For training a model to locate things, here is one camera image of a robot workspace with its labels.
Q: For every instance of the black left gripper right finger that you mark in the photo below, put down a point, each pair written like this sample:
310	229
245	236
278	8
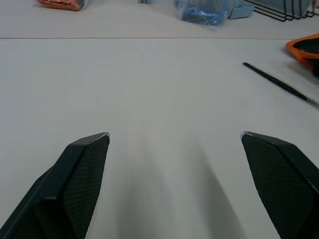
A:
281	179

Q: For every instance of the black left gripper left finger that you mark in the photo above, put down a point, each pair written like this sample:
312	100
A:
62	186

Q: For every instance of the black orange-trimmed tool roll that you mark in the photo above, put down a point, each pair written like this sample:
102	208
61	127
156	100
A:
307	46

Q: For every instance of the light blue plastic box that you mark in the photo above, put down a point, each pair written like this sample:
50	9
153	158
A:
240	11

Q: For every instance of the large clear plastic bag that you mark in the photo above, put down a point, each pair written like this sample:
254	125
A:
224	10

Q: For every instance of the folded black orange pouch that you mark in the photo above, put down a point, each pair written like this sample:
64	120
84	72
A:
62	3

